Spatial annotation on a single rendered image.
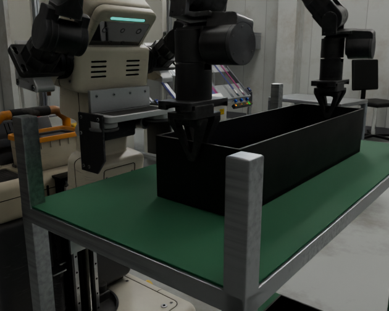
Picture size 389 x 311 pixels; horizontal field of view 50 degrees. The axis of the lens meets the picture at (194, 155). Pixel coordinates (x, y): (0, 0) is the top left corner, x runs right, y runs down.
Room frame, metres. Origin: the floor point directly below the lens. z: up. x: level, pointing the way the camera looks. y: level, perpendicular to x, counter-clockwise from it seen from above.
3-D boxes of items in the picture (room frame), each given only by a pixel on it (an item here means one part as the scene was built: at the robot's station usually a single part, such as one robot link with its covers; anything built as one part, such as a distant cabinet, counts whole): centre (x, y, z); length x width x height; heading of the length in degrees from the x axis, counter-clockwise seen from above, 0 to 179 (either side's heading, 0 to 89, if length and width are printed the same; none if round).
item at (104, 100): (1.18, 0.20, 0.99); 0.28 x 0.16 x 0.22; 141
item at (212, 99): (0.66, 0.00, 1.15); 0.10 x 0.07 x 0.07; 142
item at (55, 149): (1.43, 0.51, 0.87); 0.23 x 0.15 x 0.11; 141
